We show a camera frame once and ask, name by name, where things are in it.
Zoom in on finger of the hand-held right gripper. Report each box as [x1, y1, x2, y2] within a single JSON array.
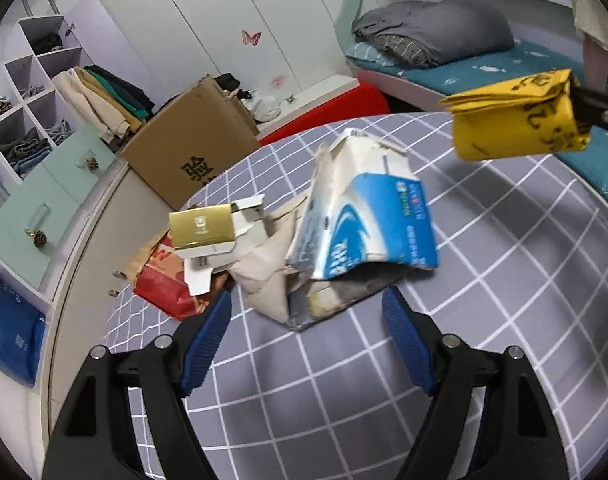
[[572, 86, 608, 132]]

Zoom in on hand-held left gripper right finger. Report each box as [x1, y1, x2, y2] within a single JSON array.
[[381, 285, 570, 480]]

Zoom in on bed with teal sheet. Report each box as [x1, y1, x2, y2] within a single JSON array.
[[345, 37, 608, 211]]

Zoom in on crumpled beige paper bag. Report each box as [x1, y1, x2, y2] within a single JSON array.
[[228, 195, 315, 323]]

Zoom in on gold white small box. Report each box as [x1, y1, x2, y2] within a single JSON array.
[[169, 192, 271, 297]]

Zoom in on black hanging garment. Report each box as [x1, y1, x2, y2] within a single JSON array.
[[84, 64, 155, 113]]

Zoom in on grey checked tablecloth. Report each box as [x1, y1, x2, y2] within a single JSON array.
[[106, 112, 608, 480]]

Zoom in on blue bag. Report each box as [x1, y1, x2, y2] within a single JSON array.
[[0, 284, 47, 388]]

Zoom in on grey blanket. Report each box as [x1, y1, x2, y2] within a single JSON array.
[[353, 0, 516, 68]]

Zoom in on large cardboard box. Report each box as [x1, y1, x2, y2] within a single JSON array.
[[120, 74, 262, 211]]

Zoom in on white cubby shelf unit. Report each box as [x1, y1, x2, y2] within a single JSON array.
[[0, 0, 84, 186]]

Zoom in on mint drawer unit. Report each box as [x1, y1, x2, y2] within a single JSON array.
[[0, 124, 118, 306]]

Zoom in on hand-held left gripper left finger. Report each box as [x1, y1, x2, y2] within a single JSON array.
[[41, 290, 235, 480]]

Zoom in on green garment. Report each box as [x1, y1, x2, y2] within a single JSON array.
[[91, 67, 149, 121]]

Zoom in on black clothing pile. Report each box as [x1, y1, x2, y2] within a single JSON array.
[[215, 73, 255, 101]]

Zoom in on blue white tissue box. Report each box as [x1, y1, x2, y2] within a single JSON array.
[[286, 129, 441, 281]]

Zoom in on white plastic bag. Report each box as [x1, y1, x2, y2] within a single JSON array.
[[251, 92, 282, 122]]

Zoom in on beige jacket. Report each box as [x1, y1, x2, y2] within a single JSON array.
[[51, 66, 134, 145]]

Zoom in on red storage bench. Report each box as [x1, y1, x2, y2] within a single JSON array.
[[258, 74, 391, 147]]

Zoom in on yellow packet with black print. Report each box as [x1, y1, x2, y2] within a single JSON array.
[[439, 69, 592, 162]]

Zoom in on red paper bag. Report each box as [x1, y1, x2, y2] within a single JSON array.
[[128, 227, 222, 322]]

